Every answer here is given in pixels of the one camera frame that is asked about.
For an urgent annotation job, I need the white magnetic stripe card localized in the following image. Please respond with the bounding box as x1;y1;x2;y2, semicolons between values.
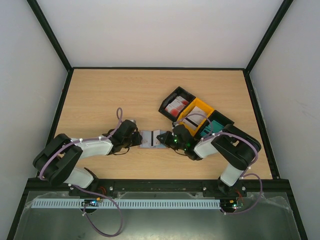
151;129;161;147

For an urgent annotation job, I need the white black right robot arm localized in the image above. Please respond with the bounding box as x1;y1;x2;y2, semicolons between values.
156;124;262;196

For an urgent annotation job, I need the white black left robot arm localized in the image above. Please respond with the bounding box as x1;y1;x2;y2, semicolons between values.
32;119;143;189

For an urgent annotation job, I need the red white cards stack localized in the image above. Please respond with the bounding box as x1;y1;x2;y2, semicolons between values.
165;96;189;117

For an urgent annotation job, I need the yellow card bin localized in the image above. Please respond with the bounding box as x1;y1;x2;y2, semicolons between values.
177;98;215;136

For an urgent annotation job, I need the teal cards stack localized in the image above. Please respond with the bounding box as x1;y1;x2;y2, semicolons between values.
200;120;224;137

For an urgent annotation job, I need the black bin with teal cards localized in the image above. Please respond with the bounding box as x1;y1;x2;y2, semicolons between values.
195;110;235;138

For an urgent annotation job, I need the black card bin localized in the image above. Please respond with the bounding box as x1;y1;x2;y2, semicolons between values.
158;86;196;122

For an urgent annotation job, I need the black enclosure frame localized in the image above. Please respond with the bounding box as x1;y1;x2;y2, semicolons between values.
0;0;320;240

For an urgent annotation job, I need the black mounting rail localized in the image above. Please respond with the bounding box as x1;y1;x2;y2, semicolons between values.
24;178;293;199

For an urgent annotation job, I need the white slotted cable duct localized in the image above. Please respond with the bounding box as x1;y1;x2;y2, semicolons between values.
31;198;221;210

